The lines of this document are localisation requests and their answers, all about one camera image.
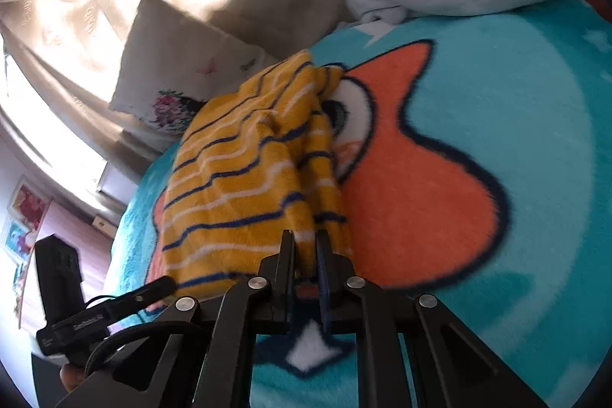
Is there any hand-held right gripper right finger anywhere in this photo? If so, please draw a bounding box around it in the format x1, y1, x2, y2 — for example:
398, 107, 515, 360
316, 229, 550, 408

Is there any person's left hand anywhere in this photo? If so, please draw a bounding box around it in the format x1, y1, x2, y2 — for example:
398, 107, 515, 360
59, 362, 88, 392

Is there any black cable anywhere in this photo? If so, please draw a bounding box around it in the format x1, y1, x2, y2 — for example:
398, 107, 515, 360
83, 321, 207, 382

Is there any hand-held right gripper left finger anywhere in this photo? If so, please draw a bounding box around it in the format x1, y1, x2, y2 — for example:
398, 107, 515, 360
55, 229, 297, 408

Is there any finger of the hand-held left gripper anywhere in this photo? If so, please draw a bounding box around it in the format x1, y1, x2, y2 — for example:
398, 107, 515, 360
108, 276, 177, 319

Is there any white floral print pillow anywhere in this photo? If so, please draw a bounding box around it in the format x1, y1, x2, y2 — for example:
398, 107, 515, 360
108, 0, 283, 137

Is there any blue wall poster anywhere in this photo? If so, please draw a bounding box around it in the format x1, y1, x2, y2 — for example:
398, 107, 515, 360
0, 219, 35, 266

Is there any window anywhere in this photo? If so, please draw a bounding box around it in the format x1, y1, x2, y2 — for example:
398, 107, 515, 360
0, 33, 107, 196

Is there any red wall poster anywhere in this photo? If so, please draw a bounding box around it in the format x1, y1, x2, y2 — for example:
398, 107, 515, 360
7, 175, 51, 232

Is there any teal printed fleece blanket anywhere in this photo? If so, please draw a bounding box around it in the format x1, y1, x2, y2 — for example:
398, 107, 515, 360
103, 0, 612, 408

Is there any yellow striped sweater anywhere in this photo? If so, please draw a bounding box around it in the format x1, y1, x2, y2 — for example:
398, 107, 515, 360
158, 49, 355, 300

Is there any wooden dresser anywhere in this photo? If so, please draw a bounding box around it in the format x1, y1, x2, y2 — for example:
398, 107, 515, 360
14, 202, 118, 327

